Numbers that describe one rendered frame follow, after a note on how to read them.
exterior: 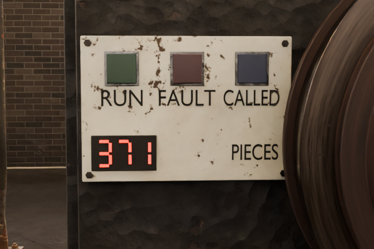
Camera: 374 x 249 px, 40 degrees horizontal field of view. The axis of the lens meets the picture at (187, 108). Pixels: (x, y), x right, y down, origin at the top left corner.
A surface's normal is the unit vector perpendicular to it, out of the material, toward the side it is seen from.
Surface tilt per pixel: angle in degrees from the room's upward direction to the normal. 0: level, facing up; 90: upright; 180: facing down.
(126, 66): 90
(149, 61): 90
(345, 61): 90
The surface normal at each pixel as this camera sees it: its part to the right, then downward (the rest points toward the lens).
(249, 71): 0.05, 0.07
